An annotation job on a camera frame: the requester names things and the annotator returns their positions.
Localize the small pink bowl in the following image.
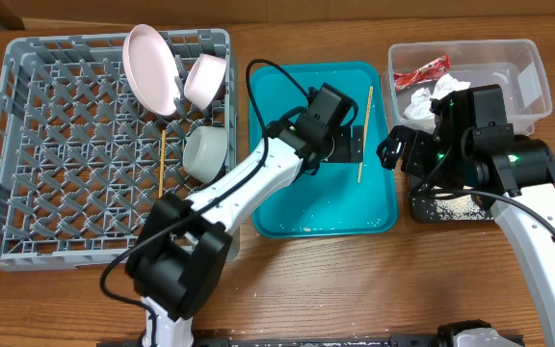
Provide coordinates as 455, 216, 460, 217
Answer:
184, 54, 227, 110

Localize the teal plastic serving tray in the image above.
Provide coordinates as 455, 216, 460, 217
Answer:
252, 62, 398, 238

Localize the grey plastic dishwasher rack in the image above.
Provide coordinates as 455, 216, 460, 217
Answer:
0, 29, 238, 272

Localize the grey bowl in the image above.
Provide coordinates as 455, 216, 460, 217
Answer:
182, 126, 228, 183

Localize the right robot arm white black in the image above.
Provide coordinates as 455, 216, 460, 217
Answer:
377, 85, 555, 346

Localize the red snack wrapper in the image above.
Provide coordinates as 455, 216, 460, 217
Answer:
393, 54, 451, 91

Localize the cardboard panel backdrop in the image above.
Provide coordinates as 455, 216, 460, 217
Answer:
0, 0, 555, 30

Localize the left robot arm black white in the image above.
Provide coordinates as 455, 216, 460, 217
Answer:
125, 84, 358, 346

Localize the clear plastic waste bin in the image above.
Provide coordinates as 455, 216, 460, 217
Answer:
381, 39, 552, 135

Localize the pile of white rice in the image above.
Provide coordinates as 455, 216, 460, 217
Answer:
410, 196, 492, 223

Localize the white napkin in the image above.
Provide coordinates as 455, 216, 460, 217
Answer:
404, 74, 470, 120

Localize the black waste tray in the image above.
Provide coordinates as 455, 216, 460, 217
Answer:
406, 134, 532, 224

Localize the large pink round plate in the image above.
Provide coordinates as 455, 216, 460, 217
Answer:
122, 24, 180, 117

